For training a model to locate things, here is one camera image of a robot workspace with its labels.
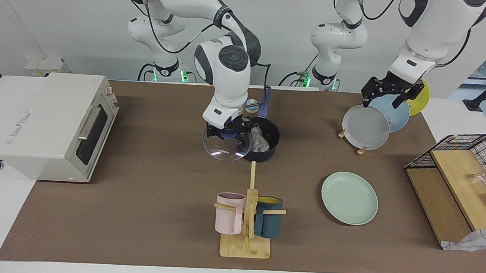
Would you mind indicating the clear plastic bag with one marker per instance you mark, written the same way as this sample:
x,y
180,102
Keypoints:
x,y
259,142

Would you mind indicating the pink mug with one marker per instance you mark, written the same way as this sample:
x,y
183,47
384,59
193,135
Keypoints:
x,y
230,221

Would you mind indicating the yellow plate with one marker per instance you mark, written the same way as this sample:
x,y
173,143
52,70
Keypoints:
x,y
421,102

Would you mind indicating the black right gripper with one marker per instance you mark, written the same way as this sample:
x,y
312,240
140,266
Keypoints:
x,y
233,124

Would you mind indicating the cream toaster oven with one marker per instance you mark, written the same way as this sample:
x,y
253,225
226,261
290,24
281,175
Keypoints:
x,y
40,121

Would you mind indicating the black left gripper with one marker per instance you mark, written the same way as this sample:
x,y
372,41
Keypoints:
x,y
395,85

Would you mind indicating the wooden mug tree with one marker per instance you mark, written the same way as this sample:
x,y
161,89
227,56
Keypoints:
x,y
245,249

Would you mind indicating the light blue plate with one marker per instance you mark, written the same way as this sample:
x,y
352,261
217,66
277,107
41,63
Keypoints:
x,y
398,117

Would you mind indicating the brown table mat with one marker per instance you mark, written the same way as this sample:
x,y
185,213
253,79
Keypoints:
x,y
139,214

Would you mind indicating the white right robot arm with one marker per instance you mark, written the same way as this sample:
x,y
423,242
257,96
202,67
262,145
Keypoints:
x,y
225,81

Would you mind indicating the wooden plate rack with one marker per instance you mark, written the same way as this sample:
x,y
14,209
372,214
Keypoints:
x,y
362,151

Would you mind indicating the glass lid blue knob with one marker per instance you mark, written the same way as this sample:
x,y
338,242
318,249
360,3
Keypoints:
x,y
224,153

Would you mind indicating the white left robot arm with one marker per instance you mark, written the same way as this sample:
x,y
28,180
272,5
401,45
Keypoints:
x,y
423,37

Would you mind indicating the pale green plate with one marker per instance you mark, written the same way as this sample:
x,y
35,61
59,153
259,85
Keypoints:
x,y
348,198

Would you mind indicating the small blue round timer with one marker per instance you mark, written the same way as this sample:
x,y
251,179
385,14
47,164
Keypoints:
x,y
251,108

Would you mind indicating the clear glass cup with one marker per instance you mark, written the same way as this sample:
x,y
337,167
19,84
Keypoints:
x,y
480,180

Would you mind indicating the dark teal mug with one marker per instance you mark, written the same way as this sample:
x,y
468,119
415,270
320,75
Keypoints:
x,y
269,225

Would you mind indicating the grey plate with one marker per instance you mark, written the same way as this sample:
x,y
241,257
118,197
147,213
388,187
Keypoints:
x,y
366,128

